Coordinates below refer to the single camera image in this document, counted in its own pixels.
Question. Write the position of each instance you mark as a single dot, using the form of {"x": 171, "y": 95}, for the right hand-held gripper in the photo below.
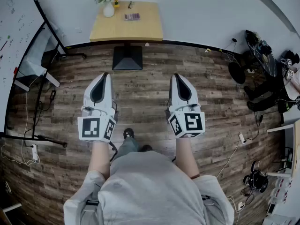
{"x": 193, "y": 121}

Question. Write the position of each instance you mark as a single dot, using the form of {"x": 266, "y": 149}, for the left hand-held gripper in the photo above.
{"x": 90, "y": 128}

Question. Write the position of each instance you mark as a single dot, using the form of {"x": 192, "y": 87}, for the small purple box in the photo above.
{"x": 132, "y": 17}

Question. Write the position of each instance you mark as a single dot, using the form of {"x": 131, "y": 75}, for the person's right forearm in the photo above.
{"x": 186, "y": 156}

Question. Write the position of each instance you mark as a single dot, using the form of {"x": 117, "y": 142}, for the person's left forearm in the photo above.
{"x": 99, "y": 158}

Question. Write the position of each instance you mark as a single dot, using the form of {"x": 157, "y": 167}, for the person's black shoe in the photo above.
{"x": 129, "y": 133}
{"x": 145, "y": 147}

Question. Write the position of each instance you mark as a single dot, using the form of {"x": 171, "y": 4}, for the black power adapter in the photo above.
{"x": 53, "y": 95}

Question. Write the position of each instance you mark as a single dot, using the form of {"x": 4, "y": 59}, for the person's grey trouser leg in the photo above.
{"x": 127, "y": 146}

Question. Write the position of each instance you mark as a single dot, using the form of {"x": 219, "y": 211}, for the white power strip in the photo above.
{"x": 242, "y": 137}
{"x": 34, "y": 152}

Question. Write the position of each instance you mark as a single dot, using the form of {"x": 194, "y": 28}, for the white ribbed vase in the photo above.
{"x": 108, "y": 10}

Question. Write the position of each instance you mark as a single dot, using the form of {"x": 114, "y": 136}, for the black round marble table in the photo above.
{"x": 269, "y": 62}

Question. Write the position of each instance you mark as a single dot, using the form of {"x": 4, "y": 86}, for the person's light grey shirt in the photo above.
{"x": 150, "y": 191}

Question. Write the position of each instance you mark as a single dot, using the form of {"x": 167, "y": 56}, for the whiteboard on black stand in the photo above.
{"x": 14, "y": 32}

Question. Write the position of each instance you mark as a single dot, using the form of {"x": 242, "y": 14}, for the white-framed desk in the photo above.
{"x": 281, "y": 128}

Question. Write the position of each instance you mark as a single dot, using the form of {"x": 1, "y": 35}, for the black headset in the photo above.
{"x": 260, "y": 180}

